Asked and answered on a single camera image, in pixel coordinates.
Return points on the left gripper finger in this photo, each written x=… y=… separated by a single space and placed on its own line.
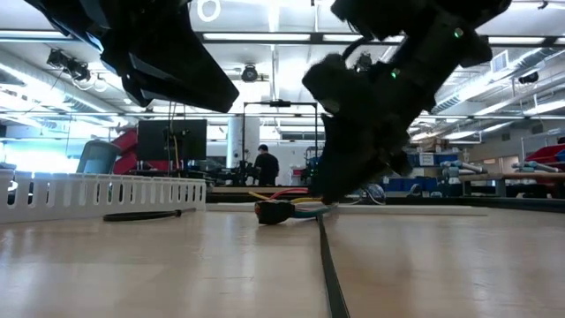
x=176 y=95
x=198 y=70

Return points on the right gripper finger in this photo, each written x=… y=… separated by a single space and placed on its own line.
x=362 y=170
x=329 y=163

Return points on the black zip tie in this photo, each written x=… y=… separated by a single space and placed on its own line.
x=141 y=216
x=330 y=274

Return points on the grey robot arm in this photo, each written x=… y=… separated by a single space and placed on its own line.
x=468 y=167
x=536 y=166

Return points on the black safety glasses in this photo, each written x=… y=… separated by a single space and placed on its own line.
x=375 y=194

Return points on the black computer monitor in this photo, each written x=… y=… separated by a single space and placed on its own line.
x=154 y=141

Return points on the blue storage bin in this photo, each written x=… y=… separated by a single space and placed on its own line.
x=446 y=158
x=424 y=184
x=413 y=159

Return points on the person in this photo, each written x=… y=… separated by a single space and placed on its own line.
x=267 y=170

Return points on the white round column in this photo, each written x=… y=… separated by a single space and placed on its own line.
x=234 y=141

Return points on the small black robot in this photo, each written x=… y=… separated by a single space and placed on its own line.
x=242 y=172

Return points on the grey office chair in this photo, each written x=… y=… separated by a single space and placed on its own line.
x=99 y=159

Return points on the white air vent grille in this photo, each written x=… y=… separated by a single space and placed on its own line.
x=499 y=62

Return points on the black loudspeaker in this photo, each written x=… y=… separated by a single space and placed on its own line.
x=529 y=77

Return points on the wooden workbench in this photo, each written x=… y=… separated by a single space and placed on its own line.
x=529 y=176

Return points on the black dome camera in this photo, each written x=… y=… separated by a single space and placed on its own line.
x=250 y=73

